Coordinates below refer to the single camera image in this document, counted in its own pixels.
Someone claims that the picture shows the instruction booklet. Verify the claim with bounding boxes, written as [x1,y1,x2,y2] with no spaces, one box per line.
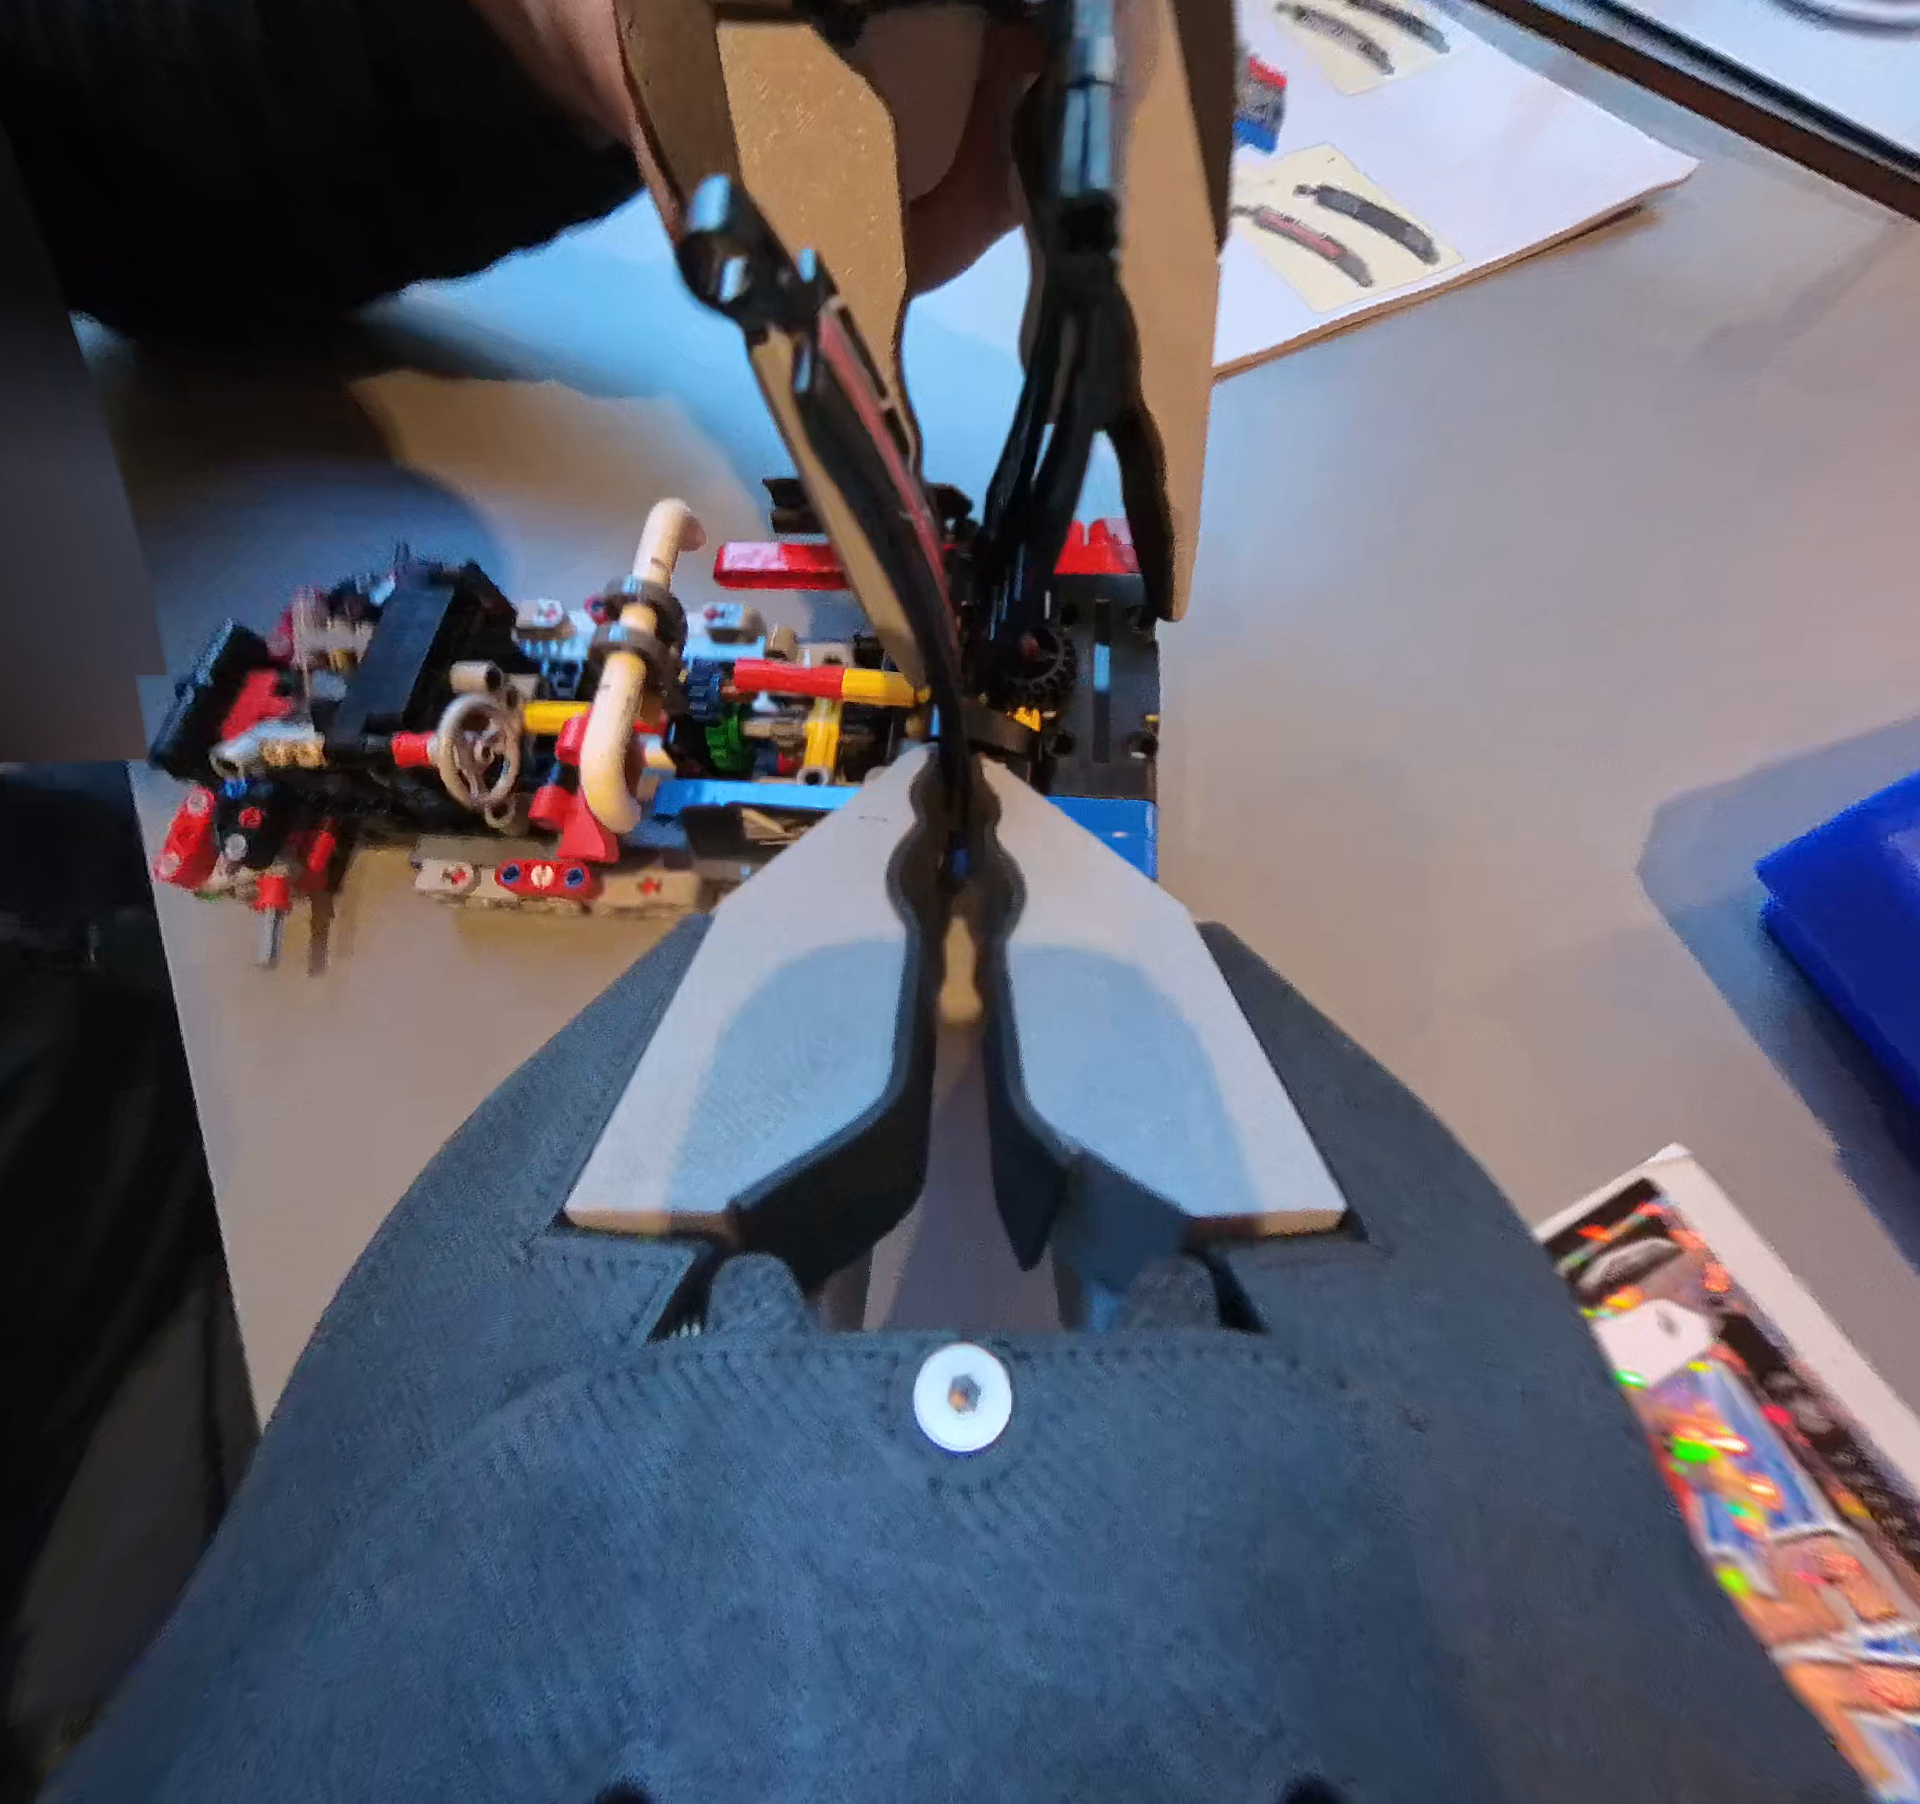
[1211,0,1700,378]

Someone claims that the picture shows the holographic sticker sheet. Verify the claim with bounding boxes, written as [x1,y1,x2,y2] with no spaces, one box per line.
[1536,1144,1920,1804]

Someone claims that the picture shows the person's left forearm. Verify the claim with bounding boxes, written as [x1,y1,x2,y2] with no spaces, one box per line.
[0,0,651,337]

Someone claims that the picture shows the blue plastic bin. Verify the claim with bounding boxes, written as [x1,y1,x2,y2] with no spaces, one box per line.
[1756,768,1920,1116]

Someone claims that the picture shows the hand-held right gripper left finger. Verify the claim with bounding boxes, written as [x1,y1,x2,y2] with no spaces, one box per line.
[563,750,946,1285]

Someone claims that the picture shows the person's black clothing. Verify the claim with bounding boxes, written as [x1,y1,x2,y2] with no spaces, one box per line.
[0,768,258,1804]

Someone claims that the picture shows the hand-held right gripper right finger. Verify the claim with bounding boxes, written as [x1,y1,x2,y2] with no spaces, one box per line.
[978,755,1351,1277]

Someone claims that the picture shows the toy brick car model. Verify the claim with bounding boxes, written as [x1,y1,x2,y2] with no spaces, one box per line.
[146,475,1162,971]

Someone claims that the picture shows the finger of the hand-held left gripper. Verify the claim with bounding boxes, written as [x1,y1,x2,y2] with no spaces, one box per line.
[713,12,922,673]
[1102,0,1220,623]

